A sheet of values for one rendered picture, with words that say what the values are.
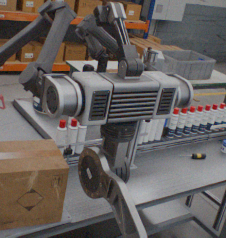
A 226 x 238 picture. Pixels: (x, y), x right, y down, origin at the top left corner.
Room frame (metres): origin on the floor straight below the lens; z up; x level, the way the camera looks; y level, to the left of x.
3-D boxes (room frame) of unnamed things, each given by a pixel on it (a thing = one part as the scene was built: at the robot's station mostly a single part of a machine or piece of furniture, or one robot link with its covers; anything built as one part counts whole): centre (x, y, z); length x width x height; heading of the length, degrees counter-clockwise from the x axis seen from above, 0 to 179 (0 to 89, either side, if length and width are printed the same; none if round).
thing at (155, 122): (2.22, -0.25, 0.98); 0.05 x 0.05 x 0.20
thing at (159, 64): (2.02, -0.14, 1.38); 0.17 x 0.10 x 0.19; 4
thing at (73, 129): (1.85, 0.20, 0.98); 0.05 x 0.05 x 0.20
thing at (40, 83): (1.28, 0.24, 1.45); 0.09 x 0.08 x 0.12; 126
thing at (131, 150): (1.93, -0.13, 1.16); 0.04 x 0.04 x 0.67; 39
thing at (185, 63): (4.24, -0.64, 0.91); 0.60 x 0.40 x 0.22; 130
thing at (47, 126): (2.44, 0.18, 0.86); 0.80 x 0.67 x 0.05; 129
